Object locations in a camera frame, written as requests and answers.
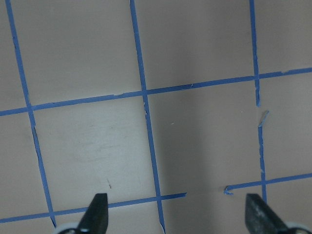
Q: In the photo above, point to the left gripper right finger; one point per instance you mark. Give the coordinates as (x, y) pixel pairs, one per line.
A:
(261, 219)

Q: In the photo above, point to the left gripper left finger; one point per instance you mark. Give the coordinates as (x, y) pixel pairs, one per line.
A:
(95, 219)

